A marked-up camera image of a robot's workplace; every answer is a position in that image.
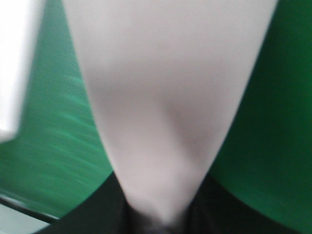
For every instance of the beige hand brush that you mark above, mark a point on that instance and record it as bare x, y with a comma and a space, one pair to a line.
165, 79

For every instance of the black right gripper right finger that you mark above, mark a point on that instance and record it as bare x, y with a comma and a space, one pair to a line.
215, 211

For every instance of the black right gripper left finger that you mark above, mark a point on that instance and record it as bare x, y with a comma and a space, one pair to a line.
104, 212

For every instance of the white near outer rim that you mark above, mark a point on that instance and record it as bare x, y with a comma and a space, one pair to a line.
19, 27

